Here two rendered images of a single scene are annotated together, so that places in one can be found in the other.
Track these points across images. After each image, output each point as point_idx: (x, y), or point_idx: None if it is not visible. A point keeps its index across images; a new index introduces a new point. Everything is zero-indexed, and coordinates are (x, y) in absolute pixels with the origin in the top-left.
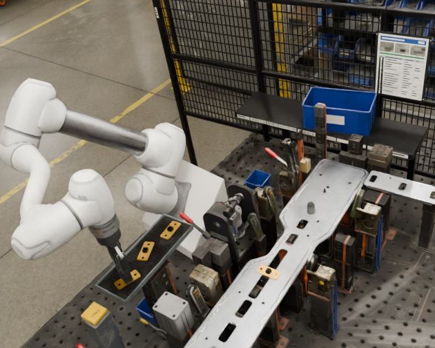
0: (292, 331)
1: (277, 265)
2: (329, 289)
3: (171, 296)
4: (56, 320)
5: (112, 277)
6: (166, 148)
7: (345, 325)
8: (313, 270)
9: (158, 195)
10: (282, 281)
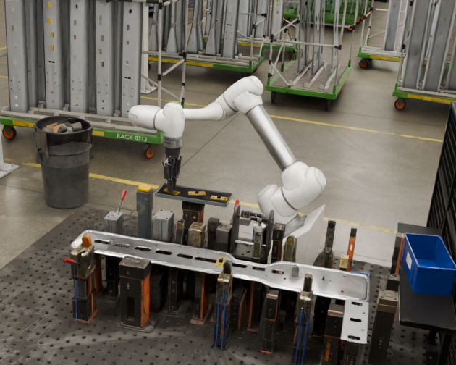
0: (210, 326)
1: None
2: (216, 290)
3: (170, 214)
4: None
5: None
6: (296, 179)
7: (227, 353)
8: None
9: (270, 205)
10: (214, 268)
